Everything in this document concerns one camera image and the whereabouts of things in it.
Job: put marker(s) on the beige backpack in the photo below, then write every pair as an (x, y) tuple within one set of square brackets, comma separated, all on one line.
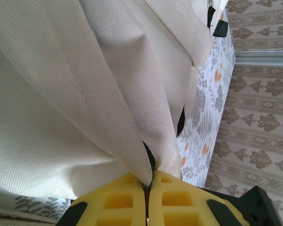
[(85, 94)]

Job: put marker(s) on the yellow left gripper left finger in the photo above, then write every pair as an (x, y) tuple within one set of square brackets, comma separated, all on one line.
[(96, 212)]

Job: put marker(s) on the aluminium corner post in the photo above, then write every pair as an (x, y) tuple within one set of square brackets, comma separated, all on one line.
[(261, 58)]

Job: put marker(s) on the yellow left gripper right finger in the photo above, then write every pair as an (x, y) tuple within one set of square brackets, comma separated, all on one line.
[(198, 207)]

